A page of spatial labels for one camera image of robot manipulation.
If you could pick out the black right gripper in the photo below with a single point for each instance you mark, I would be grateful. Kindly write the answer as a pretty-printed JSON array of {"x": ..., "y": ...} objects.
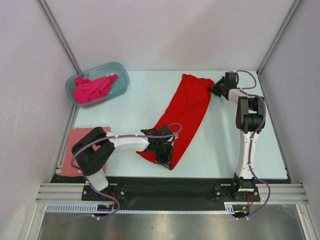
[{"x": 214, "y": 88}]

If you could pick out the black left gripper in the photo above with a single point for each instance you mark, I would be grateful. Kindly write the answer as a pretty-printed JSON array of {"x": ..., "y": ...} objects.
[{"x": 165, "y": 160}]

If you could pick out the red t-shirt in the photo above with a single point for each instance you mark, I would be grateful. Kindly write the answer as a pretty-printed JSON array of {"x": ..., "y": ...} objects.
[{"x": 188, "y": 107}]

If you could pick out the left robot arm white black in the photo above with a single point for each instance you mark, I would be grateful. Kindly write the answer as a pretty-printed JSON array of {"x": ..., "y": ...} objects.
[{"x": 90, "y": 154}]

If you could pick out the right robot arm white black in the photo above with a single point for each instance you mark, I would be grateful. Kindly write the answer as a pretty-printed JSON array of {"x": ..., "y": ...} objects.
[{"x": 250, "y": 119}]

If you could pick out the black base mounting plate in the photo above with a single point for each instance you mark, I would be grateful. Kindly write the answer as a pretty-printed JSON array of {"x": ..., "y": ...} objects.
[{"x": 171, "y": 194}]

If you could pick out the teal plastic basin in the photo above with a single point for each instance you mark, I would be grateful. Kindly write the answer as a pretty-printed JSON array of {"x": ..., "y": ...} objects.
[{"x": 119, "y": 87}]

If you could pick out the magenta crumpled t-shirt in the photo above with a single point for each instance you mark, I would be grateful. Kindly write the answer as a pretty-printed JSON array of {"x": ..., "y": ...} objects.
[{"x": 90, "y": 90}]

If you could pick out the folded pink t-shirt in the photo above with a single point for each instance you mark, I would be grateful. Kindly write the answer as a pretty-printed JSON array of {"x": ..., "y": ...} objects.
[{"x": 76, "y": 135}]

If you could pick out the aluminium frame rail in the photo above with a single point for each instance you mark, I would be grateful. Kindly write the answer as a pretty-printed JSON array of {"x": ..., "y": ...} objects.
[{"x": 60, "y": 193}]

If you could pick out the white slotted cable duct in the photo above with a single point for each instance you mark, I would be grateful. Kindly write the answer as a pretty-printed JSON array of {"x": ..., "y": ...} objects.
[{"x": 83, "y": 208}]

